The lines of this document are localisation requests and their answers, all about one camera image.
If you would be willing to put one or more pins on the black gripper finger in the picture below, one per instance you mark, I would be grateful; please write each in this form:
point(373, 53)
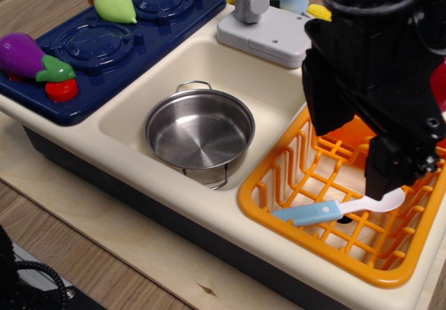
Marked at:
point(391, 164)
point(328, 109)

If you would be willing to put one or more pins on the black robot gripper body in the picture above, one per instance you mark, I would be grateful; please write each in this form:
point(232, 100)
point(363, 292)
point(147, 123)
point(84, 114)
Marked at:
point(382, 54)

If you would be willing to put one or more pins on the blue and white plastic spoon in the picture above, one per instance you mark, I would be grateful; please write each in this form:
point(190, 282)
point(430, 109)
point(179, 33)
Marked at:
point(328, 211)

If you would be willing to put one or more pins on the stainless steel pan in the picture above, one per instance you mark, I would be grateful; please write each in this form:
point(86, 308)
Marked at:
point(201, 132)

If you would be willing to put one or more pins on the red plastic cup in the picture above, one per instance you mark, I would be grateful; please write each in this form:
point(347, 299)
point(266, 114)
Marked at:
point(438, 84)

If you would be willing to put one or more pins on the yellow toy corn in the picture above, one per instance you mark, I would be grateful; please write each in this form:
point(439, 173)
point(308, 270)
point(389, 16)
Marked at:
point(319, 12)

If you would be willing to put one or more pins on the orange plastic dish rack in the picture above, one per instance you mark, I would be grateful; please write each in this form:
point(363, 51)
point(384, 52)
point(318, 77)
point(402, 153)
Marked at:
point(305, 170)

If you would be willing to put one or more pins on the grey toy faucet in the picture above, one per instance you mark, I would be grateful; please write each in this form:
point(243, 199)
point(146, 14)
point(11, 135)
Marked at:
point(265, 31)

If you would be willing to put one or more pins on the cream toy kitchen sink unit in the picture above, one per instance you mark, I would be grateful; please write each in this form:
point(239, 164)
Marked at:
point(112, 139)

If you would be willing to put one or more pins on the navy blue toy stove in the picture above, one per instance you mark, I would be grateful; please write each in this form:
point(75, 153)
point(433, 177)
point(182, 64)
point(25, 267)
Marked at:
point(106, 56)

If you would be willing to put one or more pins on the green toy pear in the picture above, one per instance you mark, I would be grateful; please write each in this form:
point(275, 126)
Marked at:
point(117, 11)

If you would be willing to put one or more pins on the red stove knob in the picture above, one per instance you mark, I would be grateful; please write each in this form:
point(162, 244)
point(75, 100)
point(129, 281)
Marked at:
point(61, 91)
point(15, 78)

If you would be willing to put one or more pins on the purple toy eggplant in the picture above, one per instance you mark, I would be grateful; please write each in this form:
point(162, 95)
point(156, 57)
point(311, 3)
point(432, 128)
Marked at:
point(22, 56)

